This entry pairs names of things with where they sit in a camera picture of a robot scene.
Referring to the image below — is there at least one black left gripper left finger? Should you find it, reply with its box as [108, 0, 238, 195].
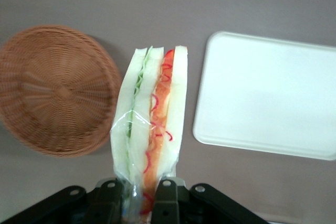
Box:
[0, 178, 124, 224]

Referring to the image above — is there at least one round brown wicker basket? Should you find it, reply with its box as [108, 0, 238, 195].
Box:
[0, 24, 123, 158]

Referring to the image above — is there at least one triangle sandwich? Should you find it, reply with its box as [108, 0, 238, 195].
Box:
[109, 45, 190, 224]

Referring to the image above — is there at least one beige plastic tray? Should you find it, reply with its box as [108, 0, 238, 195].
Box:
[192, 31, 336, 162]

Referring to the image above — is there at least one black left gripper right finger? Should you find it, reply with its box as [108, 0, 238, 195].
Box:
[151, 178, 267, 224]

